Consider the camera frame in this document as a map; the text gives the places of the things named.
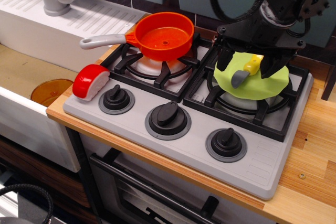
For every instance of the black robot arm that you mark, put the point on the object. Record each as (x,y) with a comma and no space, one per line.
(293,14)

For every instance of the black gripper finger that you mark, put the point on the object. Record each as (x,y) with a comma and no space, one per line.
(225,55)
(274,61)

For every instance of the black stove knob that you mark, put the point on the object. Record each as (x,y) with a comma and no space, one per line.
(116,101)
(168,122)
(226,145)

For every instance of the orange toy saucepan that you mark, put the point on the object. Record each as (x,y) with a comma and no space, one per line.
(161,36)

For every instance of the red white toy sushi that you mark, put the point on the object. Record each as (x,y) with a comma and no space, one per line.
(89,81)

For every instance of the yellow handled toy knife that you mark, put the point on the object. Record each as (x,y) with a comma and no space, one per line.
(249,69)

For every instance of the grey toy stove top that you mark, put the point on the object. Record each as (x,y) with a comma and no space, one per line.
(257,173)

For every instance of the white toy sink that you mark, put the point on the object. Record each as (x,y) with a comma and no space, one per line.
(35,48)

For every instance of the left black burner grate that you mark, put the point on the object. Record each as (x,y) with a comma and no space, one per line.
(167,79)

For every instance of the left black stove knob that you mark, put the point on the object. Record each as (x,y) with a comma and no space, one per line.
(116,101)

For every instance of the middle black stove knob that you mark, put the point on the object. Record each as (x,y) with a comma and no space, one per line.
(168,122)

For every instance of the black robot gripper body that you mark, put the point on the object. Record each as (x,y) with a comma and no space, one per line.
(259,37)

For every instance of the right black burner grate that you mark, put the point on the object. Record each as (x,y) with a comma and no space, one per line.
(271,117)

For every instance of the toy oven door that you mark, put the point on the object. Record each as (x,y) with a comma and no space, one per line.
(120,173)

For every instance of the black burner grate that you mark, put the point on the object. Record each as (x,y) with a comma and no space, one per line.
(167,79)
(271,117)

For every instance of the right black stove knob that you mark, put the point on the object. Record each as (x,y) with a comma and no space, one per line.
(226,145)

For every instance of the green toy plate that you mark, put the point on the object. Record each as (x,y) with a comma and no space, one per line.
(254,87)

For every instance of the amber plastic bowl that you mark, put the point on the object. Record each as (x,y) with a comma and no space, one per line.
(47,92)

